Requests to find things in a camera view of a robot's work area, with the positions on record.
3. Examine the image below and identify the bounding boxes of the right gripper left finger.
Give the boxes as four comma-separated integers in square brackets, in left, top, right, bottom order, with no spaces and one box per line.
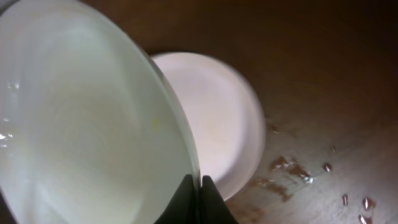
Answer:
[154,174,197,224]

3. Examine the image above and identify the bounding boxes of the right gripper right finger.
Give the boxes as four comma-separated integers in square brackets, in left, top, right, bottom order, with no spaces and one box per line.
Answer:
[200,175,239,224]

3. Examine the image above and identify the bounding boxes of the pink plate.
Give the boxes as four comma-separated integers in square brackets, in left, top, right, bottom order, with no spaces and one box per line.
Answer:
[151,52,266,200]

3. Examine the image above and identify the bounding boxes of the white cream plate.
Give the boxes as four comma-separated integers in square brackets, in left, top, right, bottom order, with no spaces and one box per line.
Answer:
[1,1,199,223]

